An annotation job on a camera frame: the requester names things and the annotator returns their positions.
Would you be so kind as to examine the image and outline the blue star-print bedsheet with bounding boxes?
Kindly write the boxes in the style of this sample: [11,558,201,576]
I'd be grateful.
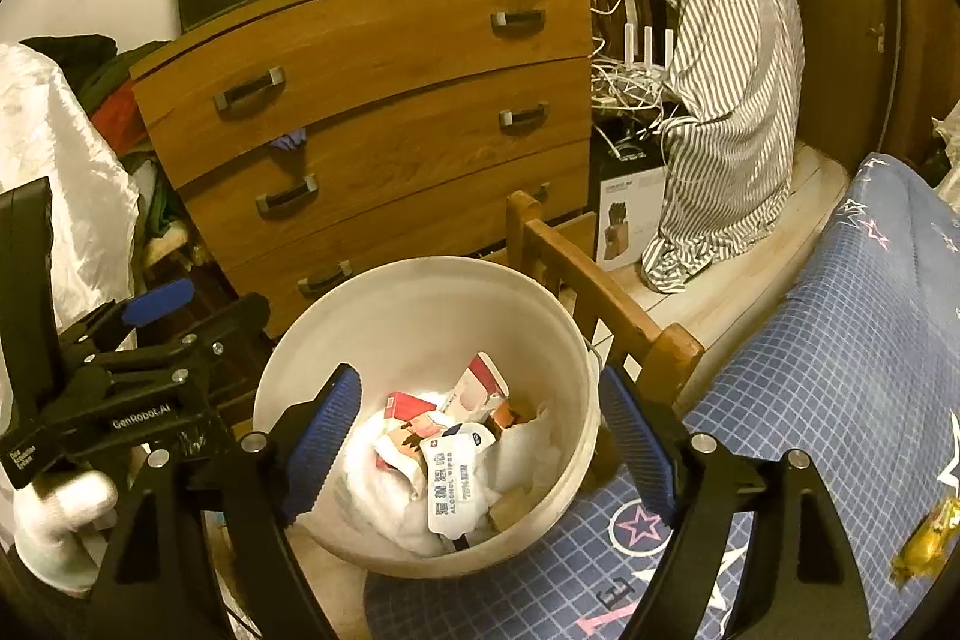
[364,152,960,640]

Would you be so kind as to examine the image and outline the white wipes packet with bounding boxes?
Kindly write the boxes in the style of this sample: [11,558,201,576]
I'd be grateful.
[420,426,500,540]

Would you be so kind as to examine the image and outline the white cardboard box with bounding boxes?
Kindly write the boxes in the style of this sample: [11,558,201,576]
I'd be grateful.
[592,156,668,270]

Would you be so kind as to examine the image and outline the dark wooden wardrobe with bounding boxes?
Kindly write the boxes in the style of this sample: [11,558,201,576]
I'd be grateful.
[889,0,960,161]

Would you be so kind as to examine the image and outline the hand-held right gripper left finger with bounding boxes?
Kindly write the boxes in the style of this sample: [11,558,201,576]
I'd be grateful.
[86,364,362,640]

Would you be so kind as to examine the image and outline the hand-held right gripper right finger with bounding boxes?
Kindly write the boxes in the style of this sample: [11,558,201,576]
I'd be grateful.
[598,366,875,640]

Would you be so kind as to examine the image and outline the white satin cloth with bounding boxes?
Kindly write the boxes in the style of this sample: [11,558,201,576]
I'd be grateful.
[0,44,140,341]
[930,115,960,206]

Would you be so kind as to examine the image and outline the brown wooden door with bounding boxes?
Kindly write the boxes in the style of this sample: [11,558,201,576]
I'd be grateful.
[757,0,923,169]

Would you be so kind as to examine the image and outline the white foam bag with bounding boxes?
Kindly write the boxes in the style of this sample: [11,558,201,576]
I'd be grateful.
[495,407,563,506]

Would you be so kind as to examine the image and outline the pile of clothes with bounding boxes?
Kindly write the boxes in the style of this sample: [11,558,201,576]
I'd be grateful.
[22,34,196,236]

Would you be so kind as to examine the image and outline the tangle of white cables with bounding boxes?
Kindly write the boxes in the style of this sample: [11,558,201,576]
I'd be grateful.
[589,0,691,139]

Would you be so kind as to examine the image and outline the white router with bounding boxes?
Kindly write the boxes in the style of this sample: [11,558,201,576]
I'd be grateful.
[619,21,668,67]

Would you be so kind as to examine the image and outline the white plastic bucket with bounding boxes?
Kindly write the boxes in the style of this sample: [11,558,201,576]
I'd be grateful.
[253,256,601,579]

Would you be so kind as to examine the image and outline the grey striped cloth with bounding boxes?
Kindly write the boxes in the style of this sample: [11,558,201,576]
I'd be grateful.
[596,0,807,296]

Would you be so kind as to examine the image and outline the wooden dresser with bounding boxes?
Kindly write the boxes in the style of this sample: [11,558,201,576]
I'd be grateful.
[129,0,593,341]

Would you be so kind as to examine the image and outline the yellow wrapper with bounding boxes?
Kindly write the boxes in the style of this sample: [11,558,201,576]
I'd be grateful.
[889,497,960,588]

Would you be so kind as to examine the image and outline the small red box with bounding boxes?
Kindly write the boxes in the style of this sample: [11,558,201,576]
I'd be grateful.
[386,391,443,423]

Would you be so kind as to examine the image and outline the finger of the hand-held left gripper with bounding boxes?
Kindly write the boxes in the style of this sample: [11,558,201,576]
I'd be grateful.
[97,293,271,386]
[60,278,196,348]

